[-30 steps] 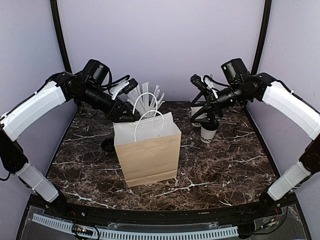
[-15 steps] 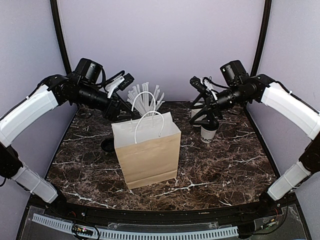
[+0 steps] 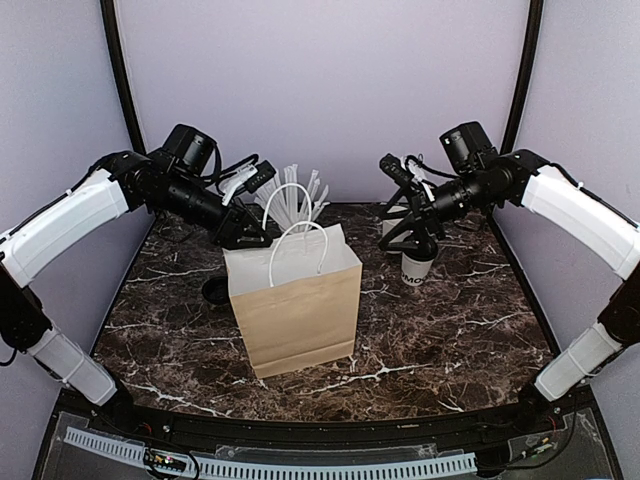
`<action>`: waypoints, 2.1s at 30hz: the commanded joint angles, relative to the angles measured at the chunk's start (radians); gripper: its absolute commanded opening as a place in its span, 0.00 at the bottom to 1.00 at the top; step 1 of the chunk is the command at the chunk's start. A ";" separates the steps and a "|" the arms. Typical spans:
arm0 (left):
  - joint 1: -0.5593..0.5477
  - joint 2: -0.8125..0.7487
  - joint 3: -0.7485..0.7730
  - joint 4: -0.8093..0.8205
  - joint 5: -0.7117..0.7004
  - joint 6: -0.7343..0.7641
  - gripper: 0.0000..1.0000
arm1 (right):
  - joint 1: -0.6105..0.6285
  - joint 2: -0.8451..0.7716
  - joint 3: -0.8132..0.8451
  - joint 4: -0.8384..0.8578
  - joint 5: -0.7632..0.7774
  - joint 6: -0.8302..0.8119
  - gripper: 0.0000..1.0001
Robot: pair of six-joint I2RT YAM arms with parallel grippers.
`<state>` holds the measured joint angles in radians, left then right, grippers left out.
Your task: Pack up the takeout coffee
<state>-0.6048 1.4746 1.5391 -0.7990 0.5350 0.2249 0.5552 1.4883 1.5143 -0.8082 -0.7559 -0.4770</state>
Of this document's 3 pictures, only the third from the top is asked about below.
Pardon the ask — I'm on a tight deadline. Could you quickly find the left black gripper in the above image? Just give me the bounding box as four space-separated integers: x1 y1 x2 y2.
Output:
151 170 273 249

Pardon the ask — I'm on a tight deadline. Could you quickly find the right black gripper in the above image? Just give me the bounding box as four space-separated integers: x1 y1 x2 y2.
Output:
379 167 501 253

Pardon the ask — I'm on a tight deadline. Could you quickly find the white paper coffee cup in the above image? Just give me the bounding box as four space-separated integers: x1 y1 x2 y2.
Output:
401 253 433 287

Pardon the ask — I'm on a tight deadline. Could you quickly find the brown paper bag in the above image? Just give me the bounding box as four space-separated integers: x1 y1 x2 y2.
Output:
223 183 364 380

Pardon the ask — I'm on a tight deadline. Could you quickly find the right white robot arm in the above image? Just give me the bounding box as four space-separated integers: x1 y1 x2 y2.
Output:
379 121 639 434

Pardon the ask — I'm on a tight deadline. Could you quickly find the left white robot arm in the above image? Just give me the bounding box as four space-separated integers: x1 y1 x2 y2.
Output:
1 124 275 436

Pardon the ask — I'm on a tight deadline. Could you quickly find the spare white paper cup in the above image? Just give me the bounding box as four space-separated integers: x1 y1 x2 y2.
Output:
382 218 401 237

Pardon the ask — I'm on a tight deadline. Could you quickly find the bundle of wrapped white straws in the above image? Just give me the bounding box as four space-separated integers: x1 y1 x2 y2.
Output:
256 164 330 233

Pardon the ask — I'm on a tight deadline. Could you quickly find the spare black cup lid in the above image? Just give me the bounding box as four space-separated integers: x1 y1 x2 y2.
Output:
201 276 230 306

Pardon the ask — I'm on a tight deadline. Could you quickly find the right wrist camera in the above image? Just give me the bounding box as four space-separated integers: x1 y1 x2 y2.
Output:
379 154 436 201

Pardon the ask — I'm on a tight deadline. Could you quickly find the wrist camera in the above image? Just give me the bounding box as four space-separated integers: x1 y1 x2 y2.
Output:
379 154 436 201
215 154 276 206

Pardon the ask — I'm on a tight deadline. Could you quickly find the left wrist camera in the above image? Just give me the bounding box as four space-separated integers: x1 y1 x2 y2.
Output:
215 154 276 206

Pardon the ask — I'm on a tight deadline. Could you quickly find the black front rail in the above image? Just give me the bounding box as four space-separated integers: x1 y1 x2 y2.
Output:
59 387 596 454

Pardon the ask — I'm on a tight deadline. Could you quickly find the white cable duct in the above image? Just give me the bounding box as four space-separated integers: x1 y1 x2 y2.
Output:
63 427 477 479

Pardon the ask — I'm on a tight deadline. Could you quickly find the right black frame post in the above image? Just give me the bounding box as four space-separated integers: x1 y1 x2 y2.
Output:
500 0 544 154

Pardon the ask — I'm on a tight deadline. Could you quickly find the black frame post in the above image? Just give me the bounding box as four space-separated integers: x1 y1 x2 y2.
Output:
99 0 148 155
500 0 544 154

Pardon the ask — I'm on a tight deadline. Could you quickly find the left black frame post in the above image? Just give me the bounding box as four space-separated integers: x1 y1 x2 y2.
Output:
99 0 148 155

